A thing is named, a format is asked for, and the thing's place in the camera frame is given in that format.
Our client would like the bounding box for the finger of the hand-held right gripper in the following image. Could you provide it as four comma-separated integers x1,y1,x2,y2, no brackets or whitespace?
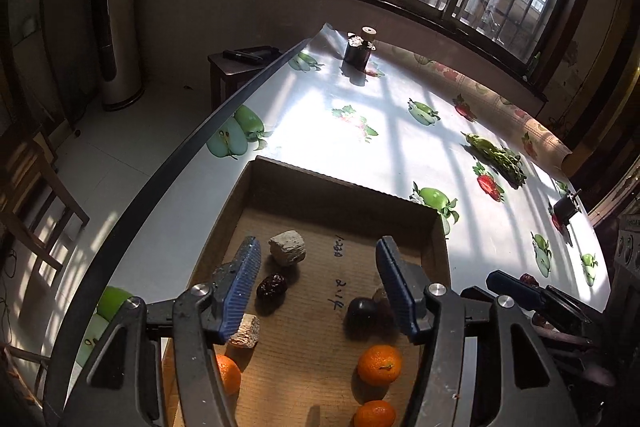
486,270,597,334

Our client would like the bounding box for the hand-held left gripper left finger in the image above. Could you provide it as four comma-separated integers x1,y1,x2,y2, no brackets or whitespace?
42,236,262,427

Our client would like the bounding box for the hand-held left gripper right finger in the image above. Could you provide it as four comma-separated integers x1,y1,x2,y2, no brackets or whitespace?
375,235,571,427

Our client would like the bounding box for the dark purple plum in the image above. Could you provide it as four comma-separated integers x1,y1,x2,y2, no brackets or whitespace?
342,297,398,342

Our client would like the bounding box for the ridged beige fibrous chunk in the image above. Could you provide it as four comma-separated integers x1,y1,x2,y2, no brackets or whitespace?
227,313,261,349

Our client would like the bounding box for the large round beige fibrous chunk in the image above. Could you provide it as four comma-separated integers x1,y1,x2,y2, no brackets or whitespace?
268,230,307,267

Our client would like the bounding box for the brown cardboard box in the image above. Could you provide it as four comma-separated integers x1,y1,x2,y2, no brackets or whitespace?
165,156,453,427

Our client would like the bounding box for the large orange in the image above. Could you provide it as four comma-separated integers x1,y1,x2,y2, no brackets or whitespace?
356,344,403,387

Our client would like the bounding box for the small orange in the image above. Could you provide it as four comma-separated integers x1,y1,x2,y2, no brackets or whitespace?
353,400,397,427
216,354,242,396

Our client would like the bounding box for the black cup on table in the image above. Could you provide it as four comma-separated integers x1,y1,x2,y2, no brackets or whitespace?
552,189,583,228

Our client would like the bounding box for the green leafy vegetable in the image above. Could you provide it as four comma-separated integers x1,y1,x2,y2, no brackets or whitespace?
462,132,528,185

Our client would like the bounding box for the fruit print tablecloth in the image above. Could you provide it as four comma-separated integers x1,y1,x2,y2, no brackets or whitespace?
75,23,613,408

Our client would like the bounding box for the small dark wooden table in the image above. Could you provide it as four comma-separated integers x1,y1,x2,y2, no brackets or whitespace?
207,46,288,108

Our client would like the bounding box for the wooden chair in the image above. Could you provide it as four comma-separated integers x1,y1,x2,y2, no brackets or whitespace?
0,127,91,278

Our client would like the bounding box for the black remote control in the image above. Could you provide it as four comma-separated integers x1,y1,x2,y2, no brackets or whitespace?
222,48,281,63

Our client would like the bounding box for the small dark jar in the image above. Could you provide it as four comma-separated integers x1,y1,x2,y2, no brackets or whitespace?
343,36,373,70

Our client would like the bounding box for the white tower air conditioner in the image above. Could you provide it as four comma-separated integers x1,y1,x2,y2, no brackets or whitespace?
90,0,147,110

